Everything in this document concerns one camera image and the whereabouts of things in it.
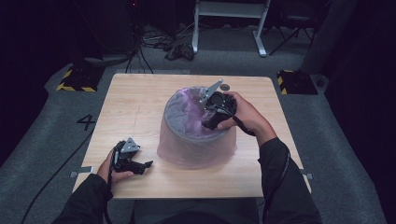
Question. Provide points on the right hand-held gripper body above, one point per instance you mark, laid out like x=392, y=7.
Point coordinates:
x=222, y=104

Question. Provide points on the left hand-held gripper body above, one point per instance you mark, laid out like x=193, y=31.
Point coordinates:
x=126, y=155

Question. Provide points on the pink plastic bag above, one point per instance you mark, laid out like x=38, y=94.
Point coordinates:
x=183, y=109

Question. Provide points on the green plastic bin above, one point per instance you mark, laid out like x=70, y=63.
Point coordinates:
x=193, y=154

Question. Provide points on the person's left hand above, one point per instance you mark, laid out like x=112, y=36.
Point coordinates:
x=107, y=171

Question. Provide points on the person's right hand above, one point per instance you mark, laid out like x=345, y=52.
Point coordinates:
x=249, y=118

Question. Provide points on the round dark table grommet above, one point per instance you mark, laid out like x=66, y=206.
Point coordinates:
x=224, y=87

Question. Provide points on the dark cloth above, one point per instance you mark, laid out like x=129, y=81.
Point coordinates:
x=180, y=51

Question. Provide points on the person's lap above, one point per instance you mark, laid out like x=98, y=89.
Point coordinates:
x=199, y=213

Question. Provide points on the white metal stand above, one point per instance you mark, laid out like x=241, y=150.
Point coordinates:
x=229, y=9

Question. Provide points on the black folding chair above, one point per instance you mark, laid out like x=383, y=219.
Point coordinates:
x=292, y=28

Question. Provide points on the grey curtain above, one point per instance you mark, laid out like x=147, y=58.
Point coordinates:
x=330, y=34

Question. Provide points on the grey metal table bracket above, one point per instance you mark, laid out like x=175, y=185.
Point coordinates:
x=308, y=174
x=81, y=170

